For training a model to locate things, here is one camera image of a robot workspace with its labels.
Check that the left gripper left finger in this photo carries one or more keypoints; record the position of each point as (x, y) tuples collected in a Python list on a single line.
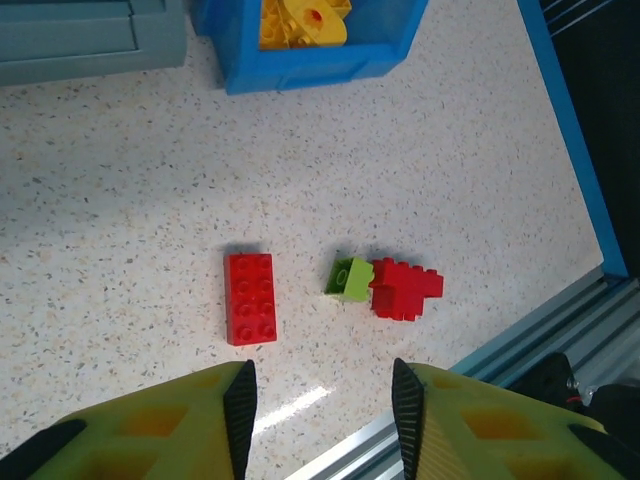
[(150, 430)]

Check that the aluminium profile rail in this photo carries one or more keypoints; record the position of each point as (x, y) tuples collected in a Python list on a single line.
[(525, 345)]

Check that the grey plastic bin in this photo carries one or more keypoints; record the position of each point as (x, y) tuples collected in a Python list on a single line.
[(75, 40)]

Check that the long red lego brick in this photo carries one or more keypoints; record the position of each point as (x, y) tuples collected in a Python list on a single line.
[(250, 297)]

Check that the blue plastic bin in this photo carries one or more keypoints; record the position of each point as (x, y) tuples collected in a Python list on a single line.
[(310, 70)]

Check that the small green lego brick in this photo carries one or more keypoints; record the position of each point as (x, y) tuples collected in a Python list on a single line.
[(350, 282)]

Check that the stacked red lego bricks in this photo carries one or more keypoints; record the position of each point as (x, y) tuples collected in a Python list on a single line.
[(405, 292)]

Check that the blue table border strip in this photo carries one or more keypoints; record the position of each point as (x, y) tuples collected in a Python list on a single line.
[(565, 125)]

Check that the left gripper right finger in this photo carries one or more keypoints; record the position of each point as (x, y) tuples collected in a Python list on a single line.
[(500, 430)]

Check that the yellow round lego piece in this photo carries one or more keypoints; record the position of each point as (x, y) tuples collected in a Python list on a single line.
[(322, 30)]

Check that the yellow lego brick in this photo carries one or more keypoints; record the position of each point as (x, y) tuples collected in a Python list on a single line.
[(272, 27)]

